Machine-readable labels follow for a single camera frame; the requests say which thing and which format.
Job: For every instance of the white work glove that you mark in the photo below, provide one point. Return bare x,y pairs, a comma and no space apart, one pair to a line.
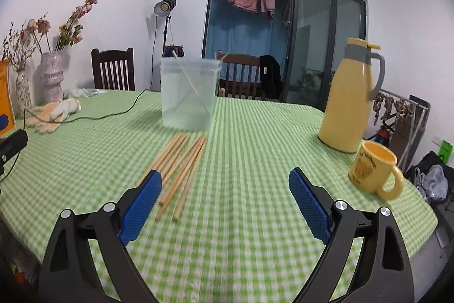
65,109

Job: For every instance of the pink textured vase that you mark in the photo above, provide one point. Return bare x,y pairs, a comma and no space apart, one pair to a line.
51,79

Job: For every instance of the clear plastic container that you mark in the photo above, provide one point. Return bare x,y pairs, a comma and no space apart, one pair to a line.
188,104

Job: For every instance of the orange book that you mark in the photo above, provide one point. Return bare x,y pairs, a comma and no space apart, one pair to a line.
5,93

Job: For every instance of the tall dried flowers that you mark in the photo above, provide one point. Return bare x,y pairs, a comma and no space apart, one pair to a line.
72,29

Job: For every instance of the yellow work glove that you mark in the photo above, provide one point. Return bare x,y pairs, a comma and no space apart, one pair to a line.
40,118

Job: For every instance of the pile of wooden chopsticks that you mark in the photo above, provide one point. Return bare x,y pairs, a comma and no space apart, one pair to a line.
177,161

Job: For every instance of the black jacket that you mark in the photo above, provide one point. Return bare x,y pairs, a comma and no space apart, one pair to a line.
271,75

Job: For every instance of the black sliding door frame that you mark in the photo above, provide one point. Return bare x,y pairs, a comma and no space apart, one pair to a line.
209,4

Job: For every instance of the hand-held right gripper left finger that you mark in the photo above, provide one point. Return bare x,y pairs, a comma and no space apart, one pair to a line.
142,207

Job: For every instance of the yellow thermos jug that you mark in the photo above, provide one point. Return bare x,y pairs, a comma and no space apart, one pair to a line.
344,104

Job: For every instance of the slim patterned white vase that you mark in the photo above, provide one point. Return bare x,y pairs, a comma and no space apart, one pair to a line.
23,93

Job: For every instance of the studio light on stand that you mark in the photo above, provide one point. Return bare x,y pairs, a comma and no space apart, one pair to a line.
164,6

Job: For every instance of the blue curtain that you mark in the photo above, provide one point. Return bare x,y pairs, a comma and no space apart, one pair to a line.
234,36

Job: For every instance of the red and blue bottle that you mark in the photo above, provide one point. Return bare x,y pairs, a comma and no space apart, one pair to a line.
383,138

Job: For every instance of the dark wooden chair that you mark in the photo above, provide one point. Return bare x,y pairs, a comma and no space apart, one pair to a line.
112,56

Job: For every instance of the metal drying rack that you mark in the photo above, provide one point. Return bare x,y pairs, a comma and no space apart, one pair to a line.
420,104

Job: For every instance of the green checkered tablecloth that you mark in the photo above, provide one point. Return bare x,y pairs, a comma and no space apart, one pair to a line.
248,164

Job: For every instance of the dried flower twigs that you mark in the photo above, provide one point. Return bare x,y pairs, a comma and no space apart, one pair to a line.
33,28

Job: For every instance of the yellow mug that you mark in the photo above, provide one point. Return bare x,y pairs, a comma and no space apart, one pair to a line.
369,171

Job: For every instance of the white cloth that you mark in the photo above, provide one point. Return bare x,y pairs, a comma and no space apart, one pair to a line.
87,92

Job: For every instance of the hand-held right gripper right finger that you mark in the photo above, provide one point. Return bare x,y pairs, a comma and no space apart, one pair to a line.
308,203

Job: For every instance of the brown wooden chair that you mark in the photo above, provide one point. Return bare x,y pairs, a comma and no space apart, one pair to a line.
241,60

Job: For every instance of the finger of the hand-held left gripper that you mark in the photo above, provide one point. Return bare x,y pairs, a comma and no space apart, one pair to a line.
14,143

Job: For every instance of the grey plastic bag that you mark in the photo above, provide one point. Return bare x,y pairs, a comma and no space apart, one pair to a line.
434,182

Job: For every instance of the green label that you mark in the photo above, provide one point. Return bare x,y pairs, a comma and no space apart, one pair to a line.
445,150

